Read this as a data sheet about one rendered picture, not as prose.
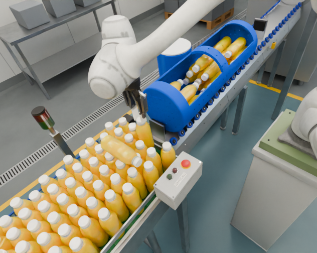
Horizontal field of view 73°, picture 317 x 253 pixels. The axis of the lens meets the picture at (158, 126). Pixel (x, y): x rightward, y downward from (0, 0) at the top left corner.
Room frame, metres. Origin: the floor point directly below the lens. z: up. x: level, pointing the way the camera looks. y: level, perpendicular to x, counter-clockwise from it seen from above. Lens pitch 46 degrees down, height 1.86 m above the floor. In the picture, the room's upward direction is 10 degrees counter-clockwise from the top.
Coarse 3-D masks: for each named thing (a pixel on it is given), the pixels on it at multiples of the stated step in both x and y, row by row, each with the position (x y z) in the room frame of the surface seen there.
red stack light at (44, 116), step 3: (45, 111) 0.79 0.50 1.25; (42, 114) 0.78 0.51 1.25; (45, 114) 0.78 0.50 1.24; (48, 114) 0.80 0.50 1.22; (36, 117) 0.77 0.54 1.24; (39, 117) 0.77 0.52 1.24; (42, 117) 0.77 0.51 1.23; (45, 117) 0.78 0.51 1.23; (48, 117) 0.79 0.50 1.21; (36, 120) 0.78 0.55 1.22; (39, 120) 0.77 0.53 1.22; (42, 120) 0.77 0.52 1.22; (45, 120) 0.77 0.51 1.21
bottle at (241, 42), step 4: (236, 40) 1.33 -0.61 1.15; (240, 40) 1.32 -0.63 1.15; (244, 40) 1.33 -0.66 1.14; (232, 44) 1.29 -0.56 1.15; (236, 44) 1.28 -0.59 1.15; (240, 44) 1.29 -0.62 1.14; (244, 44) 1.31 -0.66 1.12; (228, 48) 1.26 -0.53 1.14; (232, 48) 1.25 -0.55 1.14; (236, 48) 1.25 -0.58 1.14; (240, 48) 1.27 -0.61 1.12; (232, 52) 1.23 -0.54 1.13; (236, 52) 1.24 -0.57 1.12
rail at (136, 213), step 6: (150, 198) 0.44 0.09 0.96; (144, 204) 0.41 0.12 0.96; (138, 210) 0.38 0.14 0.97; (132, 216) 0.36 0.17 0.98; (126, 222) 0.34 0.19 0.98; (120, 228) 0.32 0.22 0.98; (120, 234) 0.31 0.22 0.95; (114, 240) 0.29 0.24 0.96; (108, 246) 0.27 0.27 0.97; (102, 252) 0.25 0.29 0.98
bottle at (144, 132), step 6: (138, 126) 0.69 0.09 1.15; (144, 126) 0.69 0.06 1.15; (138, 132) 0.68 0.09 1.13; (144, 132) 0.67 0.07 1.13; (150, 132) 0.69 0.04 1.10; (138, 138) 0.69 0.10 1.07; (144, 138) 0.67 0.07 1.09; (150, 138) 0.68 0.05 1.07; (144, 144) 0.68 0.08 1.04; (150, 144) 0.68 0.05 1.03
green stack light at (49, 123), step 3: (51, 117) 0.81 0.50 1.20; (48, 120) 0.78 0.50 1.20; (51, 120) 0.79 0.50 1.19; (39, 123) 0.77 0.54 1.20; (42, 123) 0.77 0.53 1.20; (45, 123) 0.77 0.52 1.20; (48, 123) 0.78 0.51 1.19; (51, 123) 0.78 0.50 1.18; (54, 123) 0.80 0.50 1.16; (42, 126) 0.77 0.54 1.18; (45, 126) 0.77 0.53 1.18; (48, 126) 0.77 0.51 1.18; (51, 126) 0.78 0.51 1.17; (45, 129) 0.77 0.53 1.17
